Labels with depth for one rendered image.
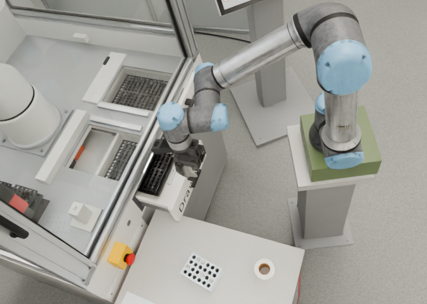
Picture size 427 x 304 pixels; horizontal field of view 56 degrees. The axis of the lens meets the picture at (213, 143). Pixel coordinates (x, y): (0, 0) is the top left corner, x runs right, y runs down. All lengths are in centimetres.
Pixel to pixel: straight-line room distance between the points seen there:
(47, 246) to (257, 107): 182
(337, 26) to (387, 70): 197
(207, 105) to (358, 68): 41
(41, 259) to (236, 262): 65
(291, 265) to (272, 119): 133
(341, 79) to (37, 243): 83
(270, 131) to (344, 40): 166
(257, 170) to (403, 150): 85
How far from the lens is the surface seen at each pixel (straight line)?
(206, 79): 117
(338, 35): 96
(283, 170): 245
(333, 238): 228
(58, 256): 121
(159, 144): 131
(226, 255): 148
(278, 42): 108
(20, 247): 109
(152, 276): 152
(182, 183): 143
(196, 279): 144
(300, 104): 266
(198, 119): 110
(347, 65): 94
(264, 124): 258
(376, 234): 234
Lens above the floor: 217
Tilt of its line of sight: 57 degrees down
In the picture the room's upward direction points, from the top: 18 degrees counter-clockwise
